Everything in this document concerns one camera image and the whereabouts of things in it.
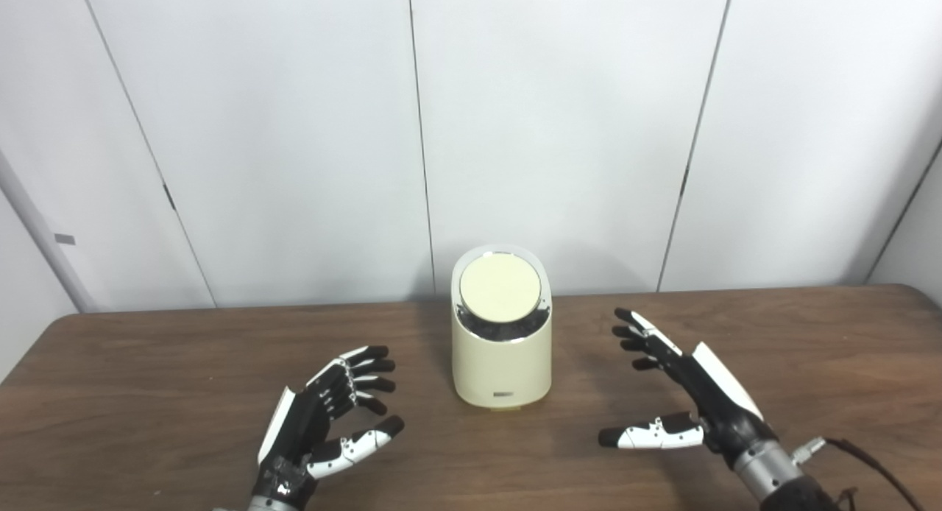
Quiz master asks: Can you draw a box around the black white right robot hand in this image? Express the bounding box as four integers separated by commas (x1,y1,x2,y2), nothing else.
598,308,779,468

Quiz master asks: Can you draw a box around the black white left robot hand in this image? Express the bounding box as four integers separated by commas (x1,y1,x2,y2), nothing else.
250,345,406,508

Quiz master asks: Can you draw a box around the cream round bin lid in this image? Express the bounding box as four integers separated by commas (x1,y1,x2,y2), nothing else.
459,253,542,323

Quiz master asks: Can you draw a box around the cream-colored bin body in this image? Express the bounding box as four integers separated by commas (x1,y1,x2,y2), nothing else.
450,245,553,409

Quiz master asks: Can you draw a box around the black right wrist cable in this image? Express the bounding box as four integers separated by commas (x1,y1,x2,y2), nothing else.
791,437,924,511

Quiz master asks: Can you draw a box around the white wall corner post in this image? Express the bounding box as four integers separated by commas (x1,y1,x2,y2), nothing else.
0,150,96,313

